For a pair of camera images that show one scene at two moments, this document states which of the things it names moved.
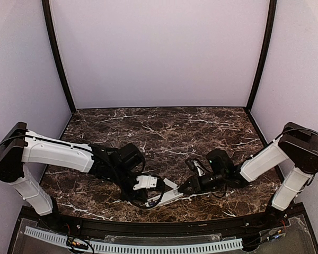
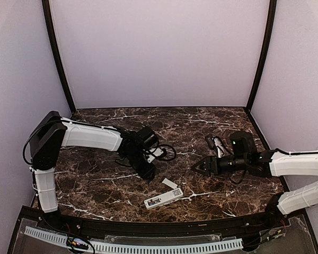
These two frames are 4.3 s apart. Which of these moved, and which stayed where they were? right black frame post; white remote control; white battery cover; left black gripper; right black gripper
Moved: left black gripper; right black gripper
Stayed: white remote control; white battery cover; right black frame post
